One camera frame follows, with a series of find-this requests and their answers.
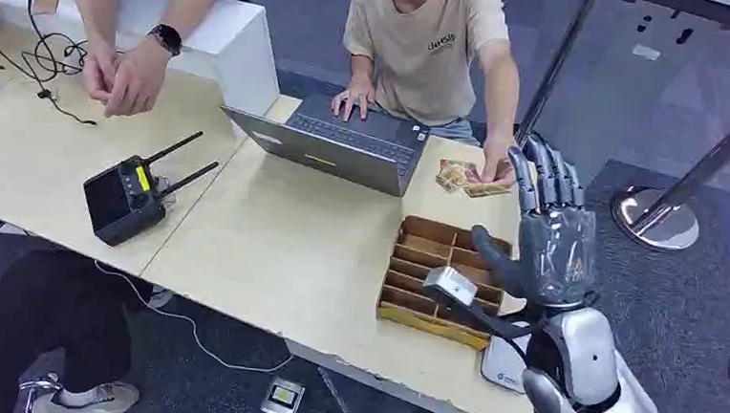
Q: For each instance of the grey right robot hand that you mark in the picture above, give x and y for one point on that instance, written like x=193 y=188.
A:
x=555 y=255

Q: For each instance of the person's right hand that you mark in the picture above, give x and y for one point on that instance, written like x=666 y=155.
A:
x=353 y=101
x=99 y=71

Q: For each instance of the person's left hand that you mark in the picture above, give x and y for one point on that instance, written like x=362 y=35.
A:
x=496 y=159
x=138 y=80

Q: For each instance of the small brown cardboard piece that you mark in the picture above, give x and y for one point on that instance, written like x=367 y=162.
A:
x=46 y=3

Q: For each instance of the black wristwatch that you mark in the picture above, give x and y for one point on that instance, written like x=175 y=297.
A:
x=166 y=39

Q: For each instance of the grey laptop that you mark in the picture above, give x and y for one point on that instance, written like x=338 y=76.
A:
x=336 y=156

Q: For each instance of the white counter block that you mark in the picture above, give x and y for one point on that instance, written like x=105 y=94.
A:
x=236 y=38

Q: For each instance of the steel stanchion with round base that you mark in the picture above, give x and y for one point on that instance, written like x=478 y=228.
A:
x=656 y=216

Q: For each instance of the steel stanchion pole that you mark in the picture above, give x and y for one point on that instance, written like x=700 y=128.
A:
x=554 y=67

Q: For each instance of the white flat pad device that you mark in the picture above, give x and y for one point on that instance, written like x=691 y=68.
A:
x=501 y=365

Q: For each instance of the black controller with two antennas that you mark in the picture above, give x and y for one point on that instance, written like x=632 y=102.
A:
x=118 y=206

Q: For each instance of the wooden compartment card box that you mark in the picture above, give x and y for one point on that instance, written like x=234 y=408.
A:
x=424 y=278

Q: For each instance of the white floor label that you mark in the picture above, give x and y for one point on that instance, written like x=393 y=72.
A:
x=646 y=52

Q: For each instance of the grey desk leg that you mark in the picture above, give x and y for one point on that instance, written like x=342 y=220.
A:
x=365 y=405

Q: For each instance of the steel floor socket box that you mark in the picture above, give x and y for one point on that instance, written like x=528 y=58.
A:
x=282 y=400

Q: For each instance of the white sneaker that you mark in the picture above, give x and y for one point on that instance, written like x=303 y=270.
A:
x=96 y=399

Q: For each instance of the chrome chair base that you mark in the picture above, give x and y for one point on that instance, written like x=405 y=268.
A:
x=36 y=391

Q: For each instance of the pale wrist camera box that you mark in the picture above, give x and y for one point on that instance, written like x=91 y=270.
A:
x=452 y=285

